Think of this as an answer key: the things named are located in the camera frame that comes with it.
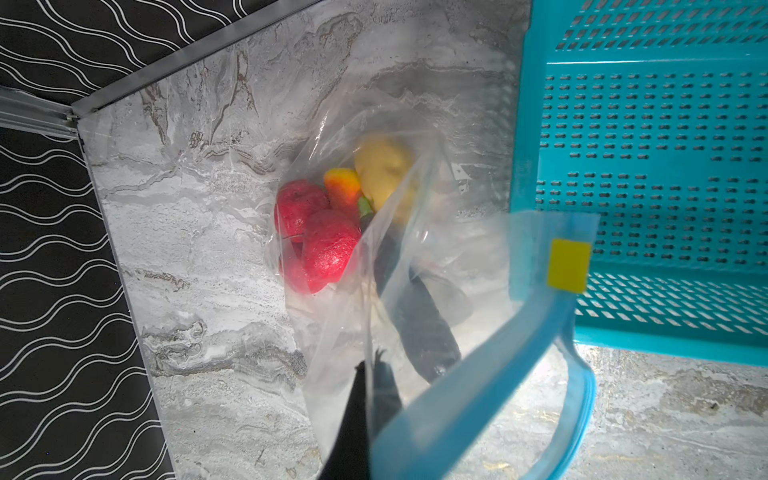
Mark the teal plastic basket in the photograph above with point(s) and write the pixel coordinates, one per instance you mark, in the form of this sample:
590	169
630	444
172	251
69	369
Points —
652	115

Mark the red orange tomato toy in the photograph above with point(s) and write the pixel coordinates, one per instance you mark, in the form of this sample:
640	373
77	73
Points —
343	188

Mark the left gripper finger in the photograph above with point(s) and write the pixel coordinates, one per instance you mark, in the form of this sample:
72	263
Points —
349	458

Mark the yellow potato toy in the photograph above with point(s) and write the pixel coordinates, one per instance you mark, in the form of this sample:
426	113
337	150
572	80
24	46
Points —
381	163

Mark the dark red apple toy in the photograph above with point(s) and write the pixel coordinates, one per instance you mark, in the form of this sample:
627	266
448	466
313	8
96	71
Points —
296	201

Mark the red pepper toy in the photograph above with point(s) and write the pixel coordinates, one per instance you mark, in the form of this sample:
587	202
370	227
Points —
292	270

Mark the green leafy vegetable toy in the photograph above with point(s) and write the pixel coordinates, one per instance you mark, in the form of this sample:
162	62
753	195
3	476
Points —
364	208

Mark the clear zip top bag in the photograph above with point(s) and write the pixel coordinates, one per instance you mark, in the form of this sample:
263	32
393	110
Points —
521	393

